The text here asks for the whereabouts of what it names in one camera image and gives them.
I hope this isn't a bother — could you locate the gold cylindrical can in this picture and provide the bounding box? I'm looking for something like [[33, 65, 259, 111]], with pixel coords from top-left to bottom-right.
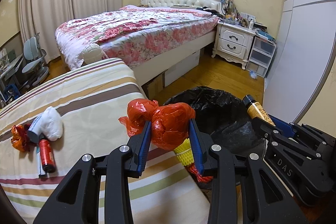
[[242, 94, 275, 126]]

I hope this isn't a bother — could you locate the teal white tube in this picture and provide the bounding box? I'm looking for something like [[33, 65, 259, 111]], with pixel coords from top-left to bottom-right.
[[36, 146, 47, 179]]

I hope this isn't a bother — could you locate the red cylindrical can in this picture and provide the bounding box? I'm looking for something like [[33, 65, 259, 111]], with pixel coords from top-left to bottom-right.
[[39, 138, 56, 173]]

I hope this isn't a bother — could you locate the orange foam fruit net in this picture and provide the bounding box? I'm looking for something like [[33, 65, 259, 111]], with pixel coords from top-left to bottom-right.
[[186, 163, 213, 183]]

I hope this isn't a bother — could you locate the white tissue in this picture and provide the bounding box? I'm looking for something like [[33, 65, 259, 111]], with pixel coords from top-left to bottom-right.
[[41, 106, 63, 141]]

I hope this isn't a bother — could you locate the orange foil wrapper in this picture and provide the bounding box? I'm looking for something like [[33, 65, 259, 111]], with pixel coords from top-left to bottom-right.
[[11, 124, 30, 152]]

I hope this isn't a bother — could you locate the dark red ribbon tassel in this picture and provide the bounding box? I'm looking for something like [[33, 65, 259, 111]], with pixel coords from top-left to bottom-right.
[[23, 124, 31, 135]]

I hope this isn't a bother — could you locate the yellow foam fruit net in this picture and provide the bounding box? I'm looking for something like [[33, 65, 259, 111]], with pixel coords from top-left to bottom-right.
[[174, 138, 194, 166]]

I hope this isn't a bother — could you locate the red plastic bag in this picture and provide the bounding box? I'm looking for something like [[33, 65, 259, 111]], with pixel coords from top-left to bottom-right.
[[118, 98, 195, 151]]

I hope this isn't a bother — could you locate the black lined trash bin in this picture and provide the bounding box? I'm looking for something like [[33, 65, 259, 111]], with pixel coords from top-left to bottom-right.
[[165, 86, 265, 156]]

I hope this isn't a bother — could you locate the striped bed sheet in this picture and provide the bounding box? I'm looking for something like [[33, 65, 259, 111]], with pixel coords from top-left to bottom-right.
[[1, 58, 210, 223]]

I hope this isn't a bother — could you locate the plastic drawer unit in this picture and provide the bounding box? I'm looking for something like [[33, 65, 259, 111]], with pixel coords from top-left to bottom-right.
[[246, 35, 276, 78]]

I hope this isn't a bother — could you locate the white nightstand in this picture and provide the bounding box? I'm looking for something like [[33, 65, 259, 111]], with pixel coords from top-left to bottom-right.
[[211, 21, 256, 70]]

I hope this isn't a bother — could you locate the white underbed box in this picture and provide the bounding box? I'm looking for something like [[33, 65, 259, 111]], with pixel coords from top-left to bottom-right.
[[165, 50, 201, 87]]

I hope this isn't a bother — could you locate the study desk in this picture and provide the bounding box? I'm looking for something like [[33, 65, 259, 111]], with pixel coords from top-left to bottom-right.
[[1, 54, 24, 97]]

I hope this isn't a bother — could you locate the white round bedpost knob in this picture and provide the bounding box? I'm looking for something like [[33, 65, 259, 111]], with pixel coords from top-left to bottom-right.
[[82, 43, 102, 64]]

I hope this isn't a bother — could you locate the grey desk chair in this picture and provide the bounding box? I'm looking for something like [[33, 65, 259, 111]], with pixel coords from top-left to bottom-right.
[[22, 33, 50, 88]]

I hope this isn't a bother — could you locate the floral quilt bed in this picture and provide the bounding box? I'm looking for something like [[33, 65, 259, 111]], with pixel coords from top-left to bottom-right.
[[55, 5, 219, 85]]

